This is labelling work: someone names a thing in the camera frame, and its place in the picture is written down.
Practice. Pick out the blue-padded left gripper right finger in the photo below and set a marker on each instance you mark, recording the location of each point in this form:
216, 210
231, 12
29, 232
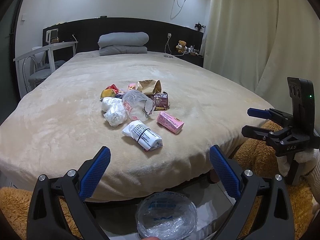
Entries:
274, 219

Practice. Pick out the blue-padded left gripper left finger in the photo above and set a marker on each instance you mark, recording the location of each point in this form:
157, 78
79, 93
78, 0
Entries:
45, 216

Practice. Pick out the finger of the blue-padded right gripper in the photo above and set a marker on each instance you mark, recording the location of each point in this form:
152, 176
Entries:
265, 113
259, 134

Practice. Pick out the pink snack box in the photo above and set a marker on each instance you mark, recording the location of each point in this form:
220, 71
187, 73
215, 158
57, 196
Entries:
171, 123

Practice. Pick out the maroon packet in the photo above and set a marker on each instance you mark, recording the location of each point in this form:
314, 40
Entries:
161, 101

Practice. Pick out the white printed tissue pack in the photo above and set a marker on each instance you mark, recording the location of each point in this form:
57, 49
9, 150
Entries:
143, 135

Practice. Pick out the clear plastic cup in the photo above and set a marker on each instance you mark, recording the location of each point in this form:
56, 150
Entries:
136, 104

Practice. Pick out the white plastic bag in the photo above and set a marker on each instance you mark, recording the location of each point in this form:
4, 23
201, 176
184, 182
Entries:
114, 111

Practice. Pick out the clear plastic-lined trash bin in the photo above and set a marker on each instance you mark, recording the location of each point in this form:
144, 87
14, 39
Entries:
166, 215

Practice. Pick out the cream curtain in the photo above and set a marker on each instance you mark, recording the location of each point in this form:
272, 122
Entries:
260, 43

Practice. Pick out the beige plush bed blanket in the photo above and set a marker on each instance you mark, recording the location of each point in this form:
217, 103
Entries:
60, 124

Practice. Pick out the brown paper bag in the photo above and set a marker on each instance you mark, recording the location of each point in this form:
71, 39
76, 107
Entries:
149, 87

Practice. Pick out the brown teddy bear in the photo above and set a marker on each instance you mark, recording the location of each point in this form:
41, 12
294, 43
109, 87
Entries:
181, 47

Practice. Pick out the pink patterned snack packet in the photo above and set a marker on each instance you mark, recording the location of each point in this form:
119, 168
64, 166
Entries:
132, 86

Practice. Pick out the colourful yellow-red snack wrapper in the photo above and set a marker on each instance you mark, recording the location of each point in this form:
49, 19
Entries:
112, 91

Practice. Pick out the white metal chair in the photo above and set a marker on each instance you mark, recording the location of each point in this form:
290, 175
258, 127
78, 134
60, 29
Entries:
34, 70

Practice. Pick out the grey folded pillow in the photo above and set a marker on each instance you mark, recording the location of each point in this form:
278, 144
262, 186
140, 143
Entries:
123, 43

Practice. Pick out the white side table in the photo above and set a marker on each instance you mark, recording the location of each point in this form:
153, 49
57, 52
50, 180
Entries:
49, 49

